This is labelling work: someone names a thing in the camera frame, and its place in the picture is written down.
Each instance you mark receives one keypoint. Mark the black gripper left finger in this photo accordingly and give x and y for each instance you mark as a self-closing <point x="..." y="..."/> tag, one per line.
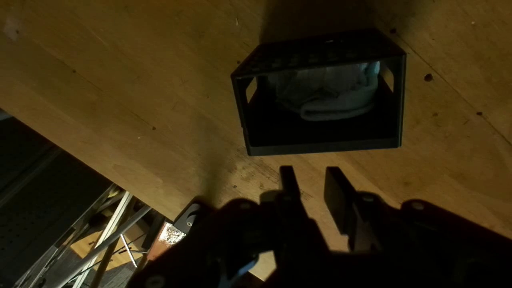
<point x="290" y="186"/>

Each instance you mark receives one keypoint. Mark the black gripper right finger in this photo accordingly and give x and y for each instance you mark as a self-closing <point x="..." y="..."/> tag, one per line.
<point x="342" y="197"/>

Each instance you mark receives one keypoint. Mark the metal table frame rods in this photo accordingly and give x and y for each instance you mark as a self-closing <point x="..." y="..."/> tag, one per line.
<point x="106" y="225"/>

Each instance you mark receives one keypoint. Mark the white towel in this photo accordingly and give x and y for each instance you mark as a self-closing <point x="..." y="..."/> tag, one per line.
<point x="330" y="93"/>

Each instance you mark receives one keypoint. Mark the black perforated box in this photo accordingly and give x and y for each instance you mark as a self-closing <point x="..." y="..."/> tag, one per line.
<point x="321" y="137"/>

